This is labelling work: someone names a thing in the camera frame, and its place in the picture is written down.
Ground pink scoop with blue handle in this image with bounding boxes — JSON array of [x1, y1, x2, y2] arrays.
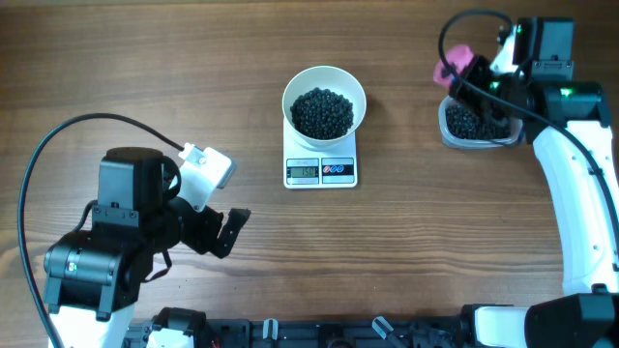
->
[[433, 44, 475, 89]]

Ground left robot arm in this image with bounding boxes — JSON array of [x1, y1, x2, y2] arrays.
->
[[44, 144, 251, 347]]

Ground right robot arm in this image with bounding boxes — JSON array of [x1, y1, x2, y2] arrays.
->
[[434, 16, 618, 347]]

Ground white digital kitchen scale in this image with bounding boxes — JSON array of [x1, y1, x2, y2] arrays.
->
[[282, 121, 358, 189]]

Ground white bowl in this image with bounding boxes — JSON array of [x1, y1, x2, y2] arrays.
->
[[281, 66, 368, 149]]

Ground clear plastic bean container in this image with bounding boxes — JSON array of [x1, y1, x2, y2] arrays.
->
[[438, 97, 522, 150]]

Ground black beans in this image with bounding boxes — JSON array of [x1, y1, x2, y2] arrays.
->
[[289, 88, 354, 140]]

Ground black left camera cable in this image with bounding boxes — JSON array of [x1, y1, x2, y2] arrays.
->
[[16, 112, 188, 348]]

